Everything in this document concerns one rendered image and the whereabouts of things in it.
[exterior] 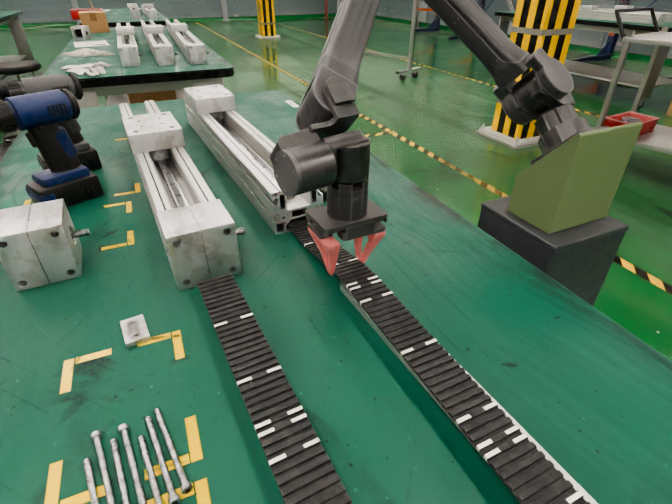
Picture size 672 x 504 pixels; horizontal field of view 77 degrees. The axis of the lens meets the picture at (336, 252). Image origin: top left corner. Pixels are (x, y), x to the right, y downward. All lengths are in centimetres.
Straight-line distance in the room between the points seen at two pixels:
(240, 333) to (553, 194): 60
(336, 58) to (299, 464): 49
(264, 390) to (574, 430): 33
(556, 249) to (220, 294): 58
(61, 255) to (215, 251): 24
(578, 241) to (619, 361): 30
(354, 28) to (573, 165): 43
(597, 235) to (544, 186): 14
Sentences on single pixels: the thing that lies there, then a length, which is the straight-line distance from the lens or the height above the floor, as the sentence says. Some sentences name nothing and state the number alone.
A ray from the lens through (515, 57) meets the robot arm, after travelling 90.
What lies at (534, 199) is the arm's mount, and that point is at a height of 83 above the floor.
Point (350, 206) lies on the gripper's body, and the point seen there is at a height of 92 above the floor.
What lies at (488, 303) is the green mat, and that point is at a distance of 66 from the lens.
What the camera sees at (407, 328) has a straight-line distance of 54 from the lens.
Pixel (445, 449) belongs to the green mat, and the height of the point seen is 78.
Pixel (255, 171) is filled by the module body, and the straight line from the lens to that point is 85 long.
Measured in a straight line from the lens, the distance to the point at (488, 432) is 46.
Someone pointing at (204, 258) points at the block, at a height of 83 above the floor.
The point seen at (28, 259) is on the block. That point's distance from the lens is 77.
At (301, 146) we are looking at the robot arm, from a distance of 52.
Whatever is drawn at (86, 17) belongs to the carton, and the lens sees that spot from 457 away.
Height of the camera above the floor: 118
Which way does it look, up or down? 33 degrees down
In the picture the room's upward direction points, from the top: straight up
